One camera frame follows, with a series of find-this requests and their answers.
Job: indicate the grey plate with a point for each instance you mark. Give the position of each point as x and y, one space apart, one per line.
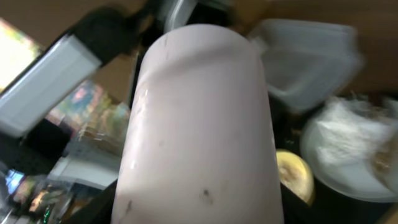
355 180

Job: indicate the round black serving tray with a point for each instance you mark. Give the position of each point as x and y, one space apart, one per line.
330 206

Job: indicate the clear plastic bin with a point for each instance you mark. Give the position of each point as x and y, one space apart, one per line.
306 62

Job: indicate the yellow bowl with scraps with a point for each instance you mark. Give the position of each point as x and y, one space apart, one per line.
295 174

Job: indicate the pink cup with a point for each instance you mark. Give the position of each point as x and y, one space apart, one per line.
200 145

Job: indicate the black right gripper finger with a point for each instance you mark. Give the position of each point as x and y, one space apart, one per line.
98 211

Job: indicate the crumpled white napkin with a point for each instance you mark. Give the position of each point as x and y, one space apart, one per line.
352 130

